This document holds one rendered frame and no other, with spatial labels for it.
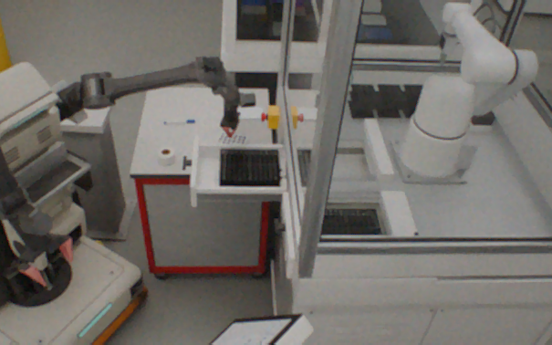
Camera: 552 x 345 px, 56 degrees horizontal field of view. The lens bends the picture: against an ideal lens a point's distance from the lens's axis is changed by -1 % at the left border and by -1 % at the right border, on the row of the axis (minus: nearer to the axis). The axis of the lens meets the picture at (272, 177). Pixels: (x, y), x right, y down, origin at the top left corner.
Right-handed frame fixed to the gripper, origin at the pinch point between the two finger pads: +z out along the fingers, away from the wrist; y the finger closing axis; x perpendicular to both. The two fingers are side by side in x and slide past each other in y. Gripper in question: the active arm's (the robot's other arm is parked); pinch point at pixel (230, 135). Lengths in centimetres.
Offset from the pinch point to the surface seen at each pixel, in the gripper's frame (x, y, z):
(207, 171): 2.0, -26.5, -2.9
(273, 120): -16.9, 5.5, -7.5
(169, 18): 121, 246, 86
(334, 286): -51, -73, -11
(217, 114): 11.1, 19.5, 5.5
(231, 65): 13, 50, -2
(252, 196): -18.0, -37.9, -5.6
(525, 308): -116, -55, 5
